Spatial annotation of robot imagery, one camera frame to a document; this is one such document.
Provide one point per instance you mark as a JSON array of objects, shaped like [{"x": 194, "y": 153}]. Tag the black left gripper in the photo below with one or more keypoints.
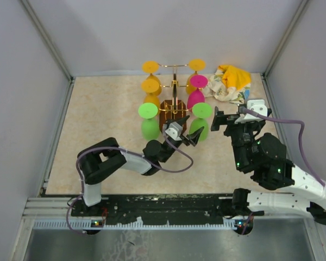
[{"x": 193, "y": 138}]

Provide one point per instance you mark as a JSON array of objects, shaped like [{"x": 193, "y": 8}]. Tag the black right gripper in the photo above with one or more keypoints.
[{"x": 220, "y": 119}]

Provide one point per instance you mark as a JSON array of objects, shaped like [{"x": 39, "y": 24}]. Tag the green wine glass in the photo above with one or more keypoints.
[
  {"x": 201, "y": 111},
  {"x": 150, "y": 126}
]

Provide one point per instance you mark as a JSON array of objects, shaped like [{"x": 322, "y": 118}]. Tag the pink wine glass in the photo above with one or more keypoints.
[{"x": 199, "y": 82}]

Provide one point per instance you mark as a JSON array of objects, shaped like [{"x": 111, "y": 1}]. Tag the yellow wine glass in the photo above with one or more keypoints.
[
  {"x": 151, "y": 88},
  {"x": 195, "y": 65},
  {"x": 151, "y": 67}
]

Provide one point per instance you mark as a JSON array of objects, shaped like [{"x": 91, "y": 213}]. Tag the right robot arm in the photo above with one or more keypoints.
[{"x": 290, "y": 190}]

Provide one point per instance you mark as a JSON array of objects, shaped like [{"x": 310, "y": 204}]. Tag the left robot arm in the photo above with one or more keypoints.
[{"x": 98, "y": 162}]

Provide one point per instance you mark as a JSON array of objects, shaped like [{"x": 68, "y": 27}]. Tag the gold black wine glass rack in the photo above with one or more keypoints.
[{"x": 174, "y": 108}]

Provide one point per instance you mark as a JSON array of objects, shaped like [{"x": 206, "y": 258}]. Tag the patterned crumpled cloth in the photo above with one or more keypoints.
[{"x": 229, "y": 84}]

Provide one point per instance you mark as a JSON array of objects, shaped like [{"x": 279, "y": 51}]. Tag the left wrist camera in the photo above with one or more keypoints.
[{"x": 173, "y": 130}]

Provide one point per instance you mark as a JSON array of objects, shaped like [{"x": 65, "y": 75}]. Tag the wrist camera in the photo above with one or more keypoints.
[
  {"x": 173, "y": 130},
  {"x": 257, "y": 106}
]

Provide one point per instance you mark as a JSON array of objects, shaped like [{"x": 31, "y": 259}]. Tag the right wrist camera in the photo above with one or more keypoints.
[{"x": 257, "y": 106}]

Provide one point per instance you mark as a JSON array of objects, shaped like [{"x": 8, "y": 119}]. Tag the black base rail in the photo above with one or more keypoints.
[{"x": 163, "y": 211}]

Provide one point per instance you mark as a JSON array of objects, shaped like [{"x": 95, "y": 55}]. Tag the aluminium frame post right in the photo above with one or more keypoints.
[{"x": 299, "y": 13}]

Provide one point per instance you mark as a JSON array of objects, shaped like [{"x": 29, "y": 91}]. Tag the aluminium frame post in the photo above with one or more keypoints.
[
  {"x": 299, "y": 13},
  {"x": 46, "y": 38}
]

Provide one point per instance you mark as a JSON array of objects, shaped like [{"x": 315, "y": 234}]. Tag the aluminium frame post left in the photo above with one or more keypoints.
[{"x": 46, "y": 38}]

